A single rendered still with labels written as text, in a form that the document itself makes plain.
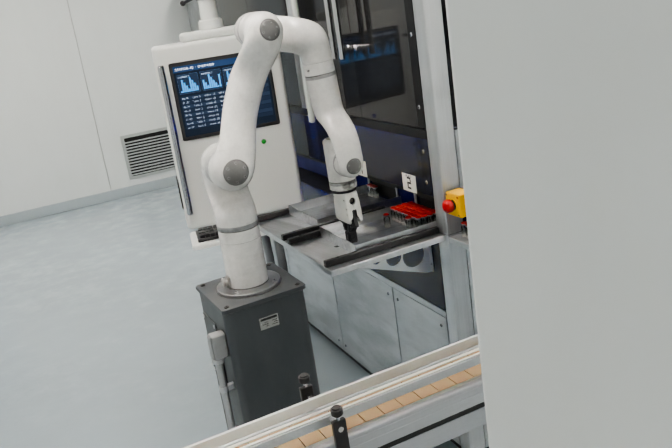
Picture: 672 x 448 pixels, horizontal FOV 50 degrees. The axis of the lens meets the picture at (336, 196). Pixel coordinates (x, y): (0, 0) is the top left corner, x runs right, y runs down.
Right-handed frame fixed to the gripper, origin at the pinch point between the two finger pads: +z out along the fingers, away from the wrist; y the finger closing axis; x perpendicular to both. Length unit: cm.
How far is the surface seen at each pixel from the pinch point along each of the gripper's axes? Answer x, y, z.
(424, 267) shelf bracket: -23.8, -1.2, 17.5
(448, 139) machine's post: -31.1, -12.5, -25.2
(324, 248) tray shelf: 6.1, 8.3, 4.3
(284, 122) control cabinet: -17, 85, -25
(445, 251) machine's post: -26.7, -10.3, 10.4
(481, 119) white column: 55, -148, -62
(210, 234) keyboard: 26, 73, 9
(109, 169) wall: 0, 544, 61
